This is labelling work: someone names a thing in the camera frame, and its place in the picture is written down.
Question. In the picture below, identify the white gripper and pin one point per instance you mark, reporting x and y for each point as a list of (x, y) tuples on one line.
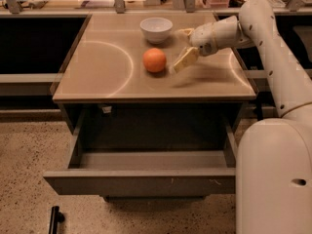
[(202, 38)]

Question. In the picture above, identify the orange fruit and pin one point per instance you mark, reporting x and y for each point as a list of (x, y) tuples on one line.
[(154, 60)]

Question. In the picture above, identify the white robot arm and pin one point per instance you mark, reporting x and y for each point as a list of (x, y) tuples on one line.
[(274, 158)]

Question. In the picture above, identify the grey cabinet with beige top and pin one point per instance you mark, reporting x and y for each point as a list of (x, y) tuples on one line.
[(107, 65)]

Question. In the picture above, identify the open grey top drawer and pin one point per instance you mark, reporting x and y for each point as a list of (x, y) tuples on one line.
[(149, 153)]

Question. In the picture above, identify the white ceramic bowl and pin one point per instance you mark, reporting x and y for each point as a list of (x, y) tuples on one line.
[(156, 30)]

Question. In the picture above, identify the black chair leg left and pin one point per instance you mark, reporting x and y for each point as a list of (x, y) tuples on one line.
[(56, 218)]

